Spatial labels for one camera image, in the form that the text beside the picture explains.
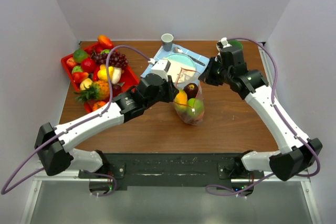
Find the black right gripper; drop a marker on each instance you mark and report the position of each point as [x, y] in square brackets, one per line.
[207, 76]

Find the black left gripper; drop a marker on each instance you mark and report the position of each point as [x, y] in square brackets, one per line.
[171, 91]

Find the orange yellow mango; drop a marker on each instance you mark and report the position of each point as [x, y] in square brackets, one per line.
[180, 101]

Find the dark purple plum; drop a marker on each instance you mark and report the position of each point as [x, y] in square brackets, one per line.
[191, 90]

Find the clear zip bag orange zipper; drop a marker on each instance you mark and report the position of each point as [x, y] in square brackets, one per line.
[184, 116]

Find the dark red grape bunch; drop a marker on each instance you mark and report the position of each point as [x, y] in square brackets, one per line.
[116, 59]

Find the small orange pumpkin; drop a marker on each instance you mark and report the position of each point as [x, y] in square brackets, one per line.
[98, 105]

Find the orange peach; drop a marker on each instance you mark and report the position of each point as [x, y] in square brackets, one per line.
[199, 117]

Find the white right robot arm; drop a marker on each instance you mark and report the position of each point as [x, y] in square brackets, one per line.
[296, 150]

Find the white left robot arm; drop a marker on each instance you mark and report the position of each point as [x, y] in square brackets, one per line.
[55, 146]

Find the floral mug green inside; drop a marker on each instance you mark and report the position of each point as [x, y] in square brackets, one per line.
[234, 43]

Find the blue checked cloth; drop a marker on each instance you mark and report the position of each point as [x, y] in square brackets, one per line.
[161, 53]

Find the cream and teal plate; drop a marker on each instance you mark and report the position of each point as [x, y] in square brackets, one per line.
[181, 64]

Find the metal spoon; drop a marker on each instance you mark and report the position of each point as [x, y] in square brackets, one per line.
[180, 51]

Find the grey paper cup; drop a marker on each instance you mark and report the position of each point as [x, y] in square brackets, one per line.
[167, 41]

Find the yellow bell pepper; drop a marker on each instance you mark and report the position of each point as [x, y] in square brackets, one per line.
[103, 74]

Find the small pineapple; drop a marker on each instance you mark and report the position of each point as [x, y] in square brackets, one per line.
[97, 91]

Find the red fruit tray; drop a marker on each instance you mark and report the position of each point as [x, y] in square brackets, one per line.
[128, 78]

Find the red pomegranate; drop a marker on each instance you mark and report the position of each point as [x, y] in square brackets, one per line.
[98, 49]

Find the red strawberry fruit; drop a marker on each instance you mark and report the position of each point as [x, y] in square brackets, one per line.
[79, 77]

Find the green custard apple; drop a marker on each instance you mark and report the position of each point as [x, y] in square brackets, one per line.
[76, 69]

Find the green lime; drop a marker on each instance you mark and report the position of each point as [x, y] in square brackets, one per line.
[80, 55]

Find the red apple at tray left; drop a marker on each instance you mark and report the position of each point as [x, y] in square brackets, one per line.
[70, 63]

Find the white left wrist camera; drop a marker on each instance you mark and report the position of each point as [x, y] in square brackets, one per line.
[160, 67]

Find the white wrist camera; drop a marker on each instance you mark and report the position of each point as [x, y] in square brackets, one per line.
[222, 43]
[160, 67]

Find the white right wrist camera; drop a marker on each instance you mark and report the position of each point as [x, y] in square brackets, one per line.
[222, 43]

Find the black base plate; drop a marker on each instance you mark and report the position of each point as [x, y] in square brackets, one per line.
[176, 169]

